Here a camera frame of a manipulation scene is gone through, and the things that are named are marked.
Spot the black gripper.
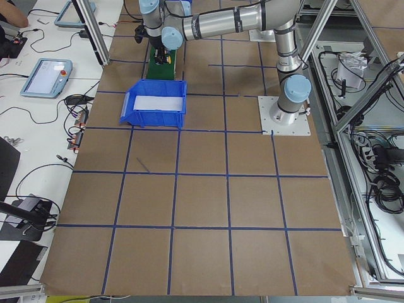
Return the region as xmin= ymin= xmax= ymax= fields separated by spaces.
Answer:
xmin=149 ymin=37 xmax=170 ymax=60

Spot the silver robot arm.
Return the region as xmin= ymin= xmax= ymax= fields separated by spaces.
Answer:
xmin=134 ymin=1 xmax=311 ymax=126

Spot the person forearm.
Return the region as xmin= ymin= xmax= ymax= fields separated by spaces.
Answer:
xmin=1 ymin=0 xmax=29 ymax=28

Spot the green conveyor belt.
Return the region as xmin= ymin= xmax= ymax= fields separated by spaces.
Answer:
xmin=146 ymin=47 xmax=177 ymax=80

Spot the blue bin left side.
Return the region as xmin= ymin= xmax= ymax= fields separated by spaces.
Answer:
xmin=120 ymin=79 xmax=187 ymax=129

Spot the white foam pad left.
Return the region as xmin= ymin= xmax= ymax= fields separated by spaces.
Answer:
xmin=133 ymin=95 xmax=183 ymax=111

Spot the teach pendant far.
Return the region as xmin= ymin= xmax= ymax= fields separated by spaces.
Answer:
xmin=54 ymin=1 xmax=84 ymax=29

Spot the teach pendant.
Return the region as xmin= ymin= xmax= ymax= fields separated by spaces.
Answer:
xmin=20 ymin=58 xmax=73 ymax=98
xmin=54 ymin=1 xmax=84 ymax=29

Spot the teach pendant near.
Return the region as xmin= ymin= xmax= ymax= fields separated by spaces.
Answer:
xmin=20 ymin=58 xmax=73 ymax=98

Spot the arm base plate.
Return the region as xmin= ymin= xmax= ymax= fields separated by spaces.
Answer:
xmin=249 ymin=30 xmax=275 ymax=43
xmin=258 ymin=96 xmax=311 ymax=136

